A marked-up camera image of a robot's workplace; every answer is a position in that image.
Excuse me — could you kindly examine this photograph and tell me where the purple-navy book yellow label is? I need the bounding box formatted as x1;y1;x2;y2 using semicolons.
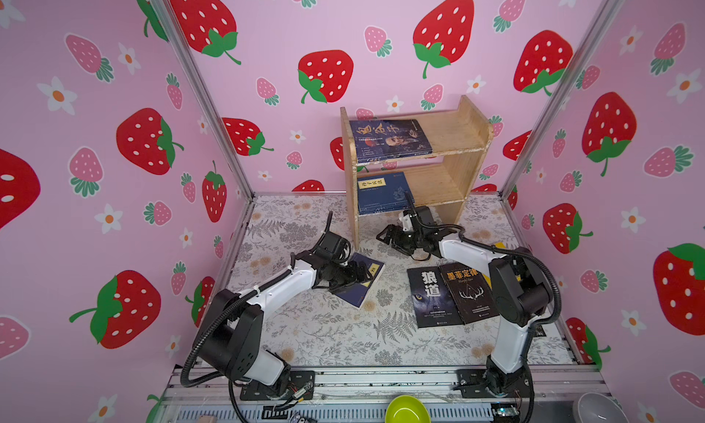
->
336;252;385;308

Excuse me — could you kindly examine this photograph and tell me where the blue book yellow label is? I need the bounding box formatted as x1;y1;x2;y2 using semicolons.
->
357;173;414;215

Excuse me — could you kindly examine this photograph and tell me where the dark blue portrait cover book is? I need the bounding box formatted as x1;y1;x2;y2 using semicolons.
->
350;119;433;163

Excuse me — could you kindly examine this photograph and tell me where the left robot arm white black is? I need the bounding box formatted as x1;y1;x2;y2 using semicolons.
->
180;214;367;397

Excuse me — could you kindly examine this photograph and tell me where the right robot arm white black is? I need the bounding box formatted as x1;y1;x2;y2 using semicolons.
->
376;206;562;397

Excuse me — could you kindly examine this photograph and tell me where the black wolf cover book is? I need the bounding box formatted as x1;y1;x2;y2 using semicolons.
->
407;267;464;329

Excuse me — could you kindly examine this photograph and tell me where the yellow cartoon cover book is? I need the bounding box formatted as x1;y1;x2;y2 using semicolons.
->
477;242;506;288

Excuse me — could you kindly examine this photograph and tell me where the black antler cover book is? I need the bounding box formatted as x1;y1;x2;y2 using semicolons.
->
439;263;499;325

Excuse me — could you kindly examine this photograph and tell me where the wooden two-tier shelf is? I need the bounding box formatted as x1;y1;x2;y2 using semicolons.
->
340;95;493;246

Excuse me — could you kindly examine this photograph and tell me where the small black card box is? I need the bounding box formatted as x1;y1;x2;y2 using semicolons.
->
534;326;547;338

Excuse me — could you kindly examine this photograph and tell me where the green bowl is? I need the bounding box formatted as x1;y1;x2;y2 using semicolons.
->
385;395;431;423

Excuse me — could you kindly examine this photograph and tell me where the grey bowl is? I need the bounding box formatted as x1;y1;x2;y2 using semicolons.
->
573;393;629;423

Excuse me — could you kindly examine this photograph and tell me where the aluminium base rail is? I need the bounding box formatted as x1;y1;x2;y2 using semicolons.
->
148;364;612;423

